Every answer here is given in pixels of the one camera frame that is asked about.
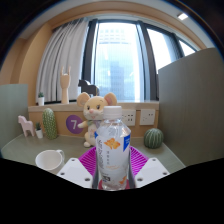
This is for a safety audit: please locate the white pleated curtain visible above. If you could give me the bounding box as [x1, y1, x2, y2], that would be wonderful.
[35, 18, 90, 104]

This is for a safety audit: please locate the round purple number sign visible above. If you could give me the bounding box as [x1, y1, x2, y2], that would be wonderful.
[65, 114, 84, 135]

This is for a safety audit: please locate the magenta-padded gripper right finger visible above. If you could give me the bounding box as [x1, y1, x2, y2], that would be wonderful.
[129, 145, 170, 189]

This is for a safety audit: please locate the white wall socket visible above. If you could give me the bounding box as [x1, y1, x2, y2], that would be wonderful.
[121, 109, 137, 127]
[139, 108, 156, 126]

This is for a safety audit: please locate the wooden hand model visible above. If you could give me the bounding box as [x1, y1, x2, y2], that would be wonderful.
[59, 65, 72, 105]

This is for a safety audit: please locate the pink wooden horse figure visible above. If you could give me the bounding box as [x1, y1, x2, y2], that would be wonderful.
[17, 115, 35, 138]

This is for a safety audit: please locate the small plant in white pot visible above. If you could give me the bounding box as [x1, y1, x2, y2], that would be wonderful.
[34, 121, 44, 139]
[37, 91, 45, 107]

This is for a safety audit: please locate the large grey-green desk partition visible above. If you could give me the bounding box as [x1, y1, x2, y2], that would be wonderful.
[157, 47, 224, 167]

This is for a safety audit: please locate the beige plush mouse toy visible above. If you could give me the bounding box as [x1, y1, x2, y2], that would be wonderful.
[76, 92, 118, 148]

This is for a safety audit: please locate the black horse figure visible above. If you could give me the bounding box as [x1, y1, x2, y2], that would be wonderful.
[77, 79, 100, 97]

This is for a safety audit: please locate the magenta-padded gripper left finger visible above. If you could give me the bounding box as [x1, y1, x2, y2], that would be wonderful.
[56, 146, 99, 190]

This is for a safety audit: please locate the clear plastic water bottle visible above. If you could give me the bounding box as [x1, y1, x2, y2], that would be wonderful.
[94, 105, 132, 192]

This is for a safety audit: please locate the round green cactus ornament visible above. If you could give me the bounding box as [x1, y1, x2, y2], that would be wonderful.
[143, 127, 165, 150]

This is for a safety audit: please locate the tall green cactus ornament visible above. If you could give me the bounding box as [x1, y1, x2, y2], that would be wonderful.
[41, 107, 59, 140]

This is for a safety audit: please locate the small grey-green desk partition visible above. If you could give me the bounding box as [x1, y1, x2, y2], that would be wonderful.
[0, 83, 29, 151]

